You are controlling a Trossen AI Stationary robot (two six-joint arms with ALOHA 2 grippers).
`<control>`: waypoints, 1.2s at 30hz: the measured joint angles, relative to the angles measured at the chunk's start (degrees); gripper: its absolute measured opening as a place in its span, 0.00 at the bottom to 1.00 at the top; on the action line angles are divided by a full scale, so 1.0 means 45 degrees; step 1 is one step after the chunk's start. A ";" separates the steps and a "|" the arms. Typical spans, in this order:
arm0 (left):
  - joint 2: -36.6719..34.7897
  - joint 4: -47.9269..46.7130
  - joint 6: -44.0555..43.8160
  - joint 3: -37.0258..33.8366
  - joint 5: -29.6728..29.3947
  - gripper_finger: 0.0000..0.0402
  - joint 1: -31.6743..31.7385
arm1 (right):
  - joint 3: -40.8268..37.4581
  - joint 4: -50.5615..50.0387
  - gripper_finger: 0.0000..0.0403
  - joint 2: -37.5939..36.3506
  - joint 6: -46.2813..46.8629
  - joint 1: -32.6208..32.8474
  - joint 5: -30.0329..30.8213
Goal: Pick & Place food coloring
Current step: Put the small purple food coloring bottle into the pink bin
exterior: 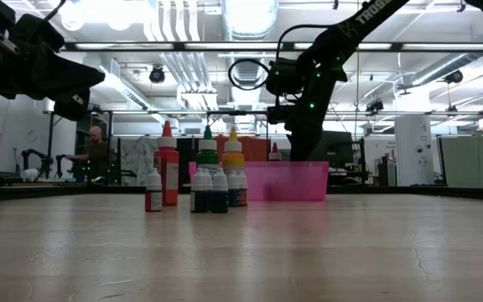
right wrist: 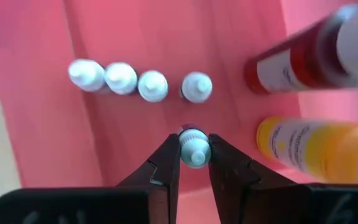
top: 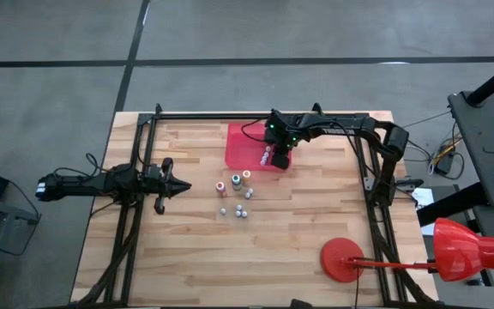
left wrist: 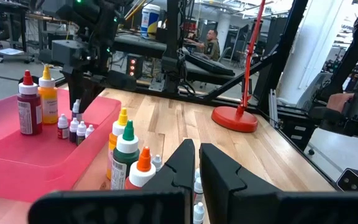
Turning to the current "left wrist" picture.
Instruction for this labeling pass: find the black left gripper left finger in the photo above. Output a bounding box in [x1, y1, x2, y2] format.
[28, 139, 196, 224]

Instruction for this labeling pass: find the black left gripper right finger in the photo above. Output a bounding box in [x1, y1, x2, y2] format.
[199, 143, 358, 224]

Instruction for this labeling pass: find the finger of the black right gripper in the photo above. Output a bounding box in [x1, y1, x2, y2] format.
[64, 74, 80, 111]
[80, 81, 104, 114]

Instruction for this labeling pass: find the red-orange food coloring bottle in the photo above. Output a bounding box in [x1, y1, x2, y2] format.
[124, 146, 157, 191]

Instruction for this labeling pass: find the yellow food coloring bottle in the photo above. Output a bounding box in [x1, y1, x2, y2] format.
[106, 107, 129, 181]
[37, 64, 59, 125]

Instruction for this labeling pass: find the small green dropper bottle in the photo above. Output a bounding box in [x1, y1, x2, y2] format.
[75, 120, 87, 146]

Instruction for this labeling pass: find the dark red food coloring bottle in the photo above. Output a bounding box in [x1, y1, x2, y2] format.
[16, 70, 43, 136]

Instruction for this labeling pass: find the green food coloring bottle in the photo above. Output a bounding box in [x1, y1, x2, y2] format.
[109, 119, 140, 191]

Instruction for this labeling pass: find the black controller box with lights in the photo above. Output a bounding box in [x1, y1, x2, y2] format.
[126, 53, 145, 80]

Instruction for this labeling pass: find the black desk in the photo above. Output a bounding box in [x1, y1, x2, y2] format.
[106, 33, 236, 78]

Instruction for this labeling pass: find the red desk lamp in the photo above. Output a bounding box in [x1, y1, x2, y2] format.
[210, 0, 267, 134]

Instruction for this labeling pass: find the white and blue tub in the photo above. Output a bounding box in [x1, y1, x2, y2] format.
[140, 3, 161, 40]

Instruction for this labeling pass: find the pink plastic bin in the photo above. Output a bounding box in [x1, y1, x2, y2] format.
[0, 88, 122, 205]

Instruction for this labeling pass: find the silver aluminium extrusion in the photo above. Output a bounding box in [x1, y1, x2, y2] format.
[267, 89, 278, 121]

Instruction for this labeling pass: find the person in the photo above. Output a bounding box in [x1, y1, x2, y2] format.
[185, 29, 222, 62]

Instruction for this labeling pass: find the white pillar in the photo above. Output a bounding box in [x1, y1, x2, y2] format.
[216, 14, 232, 54]

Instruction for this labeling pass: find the black table-level camera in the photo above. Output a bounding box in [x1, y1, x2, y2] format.
[335, 167, 358, 192]

